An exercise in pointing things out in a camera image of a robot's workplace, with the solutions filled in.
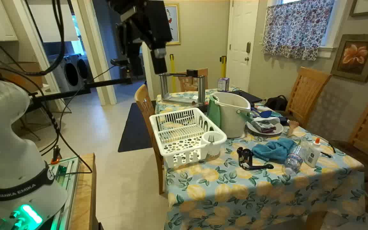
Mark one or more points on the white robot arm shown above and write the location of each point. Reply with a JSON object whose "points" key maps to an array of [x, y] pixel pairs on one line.
{"points": [[30, 196]]}

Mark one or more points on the white plastic drying rack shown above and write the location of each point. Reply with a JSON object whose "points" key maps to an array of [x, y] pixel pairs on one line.
{"points": [[187, 137]]}

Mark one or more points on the wooden chair near rack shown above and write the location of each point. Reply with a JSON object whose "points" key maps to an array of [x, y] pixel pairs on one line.
{"points": [[147, 109]]}

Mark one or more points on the white plastic bucket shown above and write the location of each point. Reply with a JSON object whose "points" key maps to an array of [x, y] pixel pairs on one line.
{"points": [[233, 108]]}

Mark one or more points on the dark blue floor mat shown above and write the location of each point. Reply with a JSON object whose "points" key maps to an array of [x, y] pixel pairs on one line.
{"points": [[135, 135]]}

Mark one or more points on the white plate with items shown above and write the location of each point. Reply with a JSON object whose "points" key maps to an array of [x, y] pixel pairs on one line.
{"points": [[266, 126]]}

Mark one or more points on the black bag on table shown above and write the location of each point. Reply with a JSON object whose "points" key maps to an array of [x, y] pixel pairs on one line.
{"points": [[278, 103]]}

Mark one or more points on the blue cloth towel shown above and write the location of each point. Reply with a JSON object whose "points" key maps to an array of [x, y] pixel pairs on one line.
{"points": [[276, 151]]}

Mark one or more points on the white door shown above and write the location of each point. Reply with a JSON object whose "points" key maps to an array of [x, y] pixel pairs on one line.
{"points": [[242, 27]]}

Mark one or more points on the clear plastic water bottle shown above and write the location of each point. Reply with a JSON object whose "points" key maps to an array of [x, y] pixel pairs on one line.
{"points": [[296, 160]]}

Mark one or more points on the lemon print tablecloth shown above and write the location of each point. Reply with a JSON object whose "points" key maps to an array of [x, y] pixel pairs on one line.
{"points": [[219, 195]]}

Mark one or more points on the wooden lattice chair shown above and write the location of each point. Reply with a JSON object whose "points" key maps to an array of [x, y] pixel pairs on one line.
{"points": [[306, 93]]}

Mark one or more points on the floral window curtain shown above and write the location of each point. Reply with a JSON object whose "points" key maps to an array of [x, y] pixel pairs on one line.
{"points": [[296, 30]]}

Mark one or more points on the framed flower picture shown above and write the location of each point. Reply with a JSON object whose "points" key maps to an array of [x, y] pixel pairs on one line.
{"points": [[352, 58]]}

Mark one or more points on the metal frame stand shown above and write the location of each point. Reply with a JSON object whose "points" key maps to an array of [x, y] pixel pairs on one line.
{"points": [[189, 81]]}

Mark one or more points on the black camera on boom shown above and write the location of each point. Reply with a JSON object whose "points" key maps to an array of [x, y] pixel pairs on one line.
{"points": [[143, 22]]}

